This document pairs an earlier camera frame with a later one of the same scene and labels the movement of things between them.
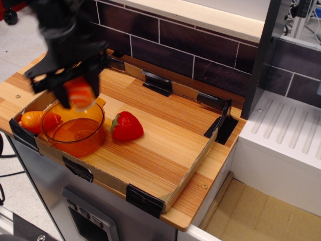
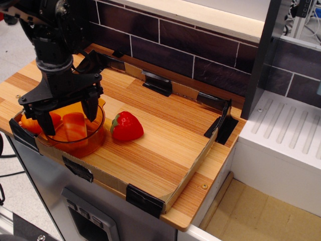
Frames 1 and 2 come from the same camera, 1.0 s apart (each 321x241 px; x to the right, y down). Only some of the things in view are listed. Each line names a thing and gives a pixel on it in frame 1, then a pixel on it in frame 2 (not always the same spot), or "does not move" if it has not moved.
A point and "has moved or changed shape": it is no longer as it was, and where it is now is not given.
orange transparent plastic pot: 74,134 does not move
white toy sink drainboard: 279,152 does not move
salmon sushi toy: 80,93 has moved or changed shape
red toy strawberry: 126,126 does not move
